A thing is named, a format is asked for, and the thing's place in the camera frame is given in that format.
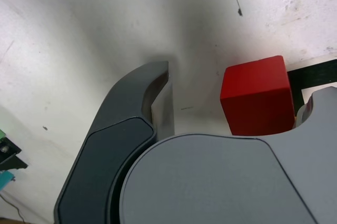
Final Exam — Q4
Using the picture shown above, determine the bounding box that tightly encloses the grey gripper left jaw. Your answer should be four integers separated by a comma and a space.
54, 60, 176, 224

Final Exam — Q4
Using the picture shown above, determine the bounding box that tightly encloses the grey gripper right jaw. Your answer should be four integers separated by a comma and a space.
118, 86, 337, 224

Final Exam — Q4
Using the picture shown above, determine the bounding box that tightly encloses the black tape square outline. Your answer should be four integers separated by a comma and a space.
286, 59, 337, 119

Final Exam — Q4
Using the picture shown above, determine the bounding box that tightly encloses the red cube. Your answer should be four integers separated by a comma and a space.
220, 55, 295, 137

